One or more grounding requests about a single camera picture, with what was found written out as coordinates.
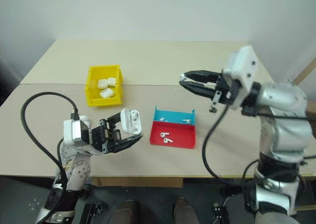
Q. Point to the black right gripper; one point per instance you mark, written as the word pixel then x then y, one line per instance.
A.
pixel 225 93

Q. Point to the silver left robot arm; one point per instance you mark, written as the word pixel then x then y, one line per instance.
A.
pixel 74 174

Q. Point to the slanted wooden beam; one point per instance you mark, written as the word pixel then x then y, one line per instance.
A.
pixel 306 70

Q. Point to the white earbud case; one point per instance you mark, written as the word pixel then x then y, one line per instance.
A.
pixel 126 121
pixel 106 93
pixel 102 83
pixel 111 81

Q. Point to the blue plastic tray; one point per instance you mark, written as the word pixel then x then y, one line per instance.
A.
pixel 172 115

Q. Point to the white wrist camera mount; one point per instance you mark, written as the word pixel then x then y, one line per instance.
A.
pixel 71 132
pixel 243 70

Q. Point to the dark rounded shape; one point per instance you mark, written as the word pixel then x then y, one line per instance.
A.
pixel 126 212
pixel 185 211

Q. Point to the yellow plastic bin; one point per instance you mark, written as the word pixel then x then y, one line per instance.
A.
pixel 91 95

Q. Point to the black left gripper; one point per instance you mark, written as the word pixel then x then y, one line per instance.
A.
pixel 103 135

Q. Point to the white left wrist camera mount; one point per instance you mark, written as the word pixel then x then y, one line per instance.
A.
pixel 71 132

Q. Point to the red plastic tray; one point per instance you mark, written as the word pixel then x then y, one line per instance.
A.
pixel 182 137

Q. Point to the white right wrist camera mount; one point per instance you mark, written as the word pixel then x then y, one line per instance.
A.
pixel 243 70

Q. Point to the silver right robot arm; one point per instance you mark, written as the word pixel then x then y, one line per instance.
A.
pixel 281 125

